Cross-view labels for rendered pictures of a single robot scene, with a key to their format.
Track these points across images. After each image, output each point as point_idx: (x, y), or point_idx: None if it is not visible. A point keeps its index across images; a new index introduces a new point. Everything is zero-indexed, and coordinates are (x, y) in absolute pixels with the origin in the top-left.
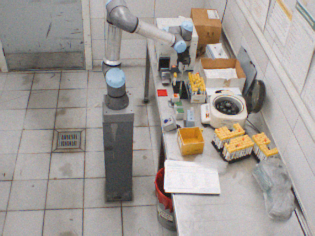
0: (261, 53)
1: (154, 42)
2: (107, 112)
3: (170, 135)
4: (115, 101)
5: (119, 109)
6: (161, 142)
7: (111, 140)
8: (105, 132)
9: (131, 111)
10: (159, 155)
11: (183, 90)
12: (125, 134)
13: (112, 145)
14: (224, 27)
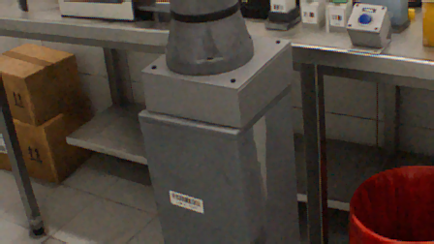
0: None
1: (33, 13)
2: (238, 79)
3: (398, 48)
4: (234, 29)
5: (251, 53)
6: (320, 144)
7: (261, 202)
8: (246, 176)
9: (282, 42)
10: (314, 200)
11: (251, 0)
12: (282, 150)
13: (264, 222)
14: None
